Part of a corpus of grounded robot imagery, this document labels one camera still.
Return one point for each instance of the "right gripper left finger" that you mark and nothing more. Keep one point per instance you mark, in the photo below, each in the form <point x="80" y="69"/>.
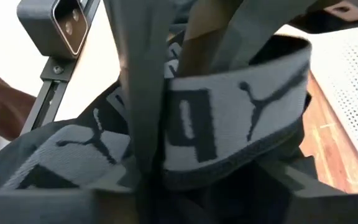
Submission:
<point x="42" y="208"/>

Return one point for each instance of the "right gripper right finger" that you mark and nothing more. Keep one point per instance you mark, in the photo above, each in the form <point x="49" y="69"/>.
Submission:
<point x="337" y="211"/>

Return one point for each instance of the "grey boxer briefs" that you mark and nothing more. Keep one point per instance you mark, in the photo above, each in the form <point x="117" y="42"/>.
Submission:
<point x="235" y="124"/>

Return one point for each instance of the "white perforated laundry basket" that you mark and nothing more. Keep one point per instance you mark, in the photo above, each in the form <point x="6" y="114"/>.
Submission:
<point x="353" y="93"/>

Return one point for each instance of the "grey camera module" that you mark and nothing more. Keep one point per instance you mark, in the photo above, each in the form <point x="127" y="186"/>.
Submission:
<point x="42" y="28"/>

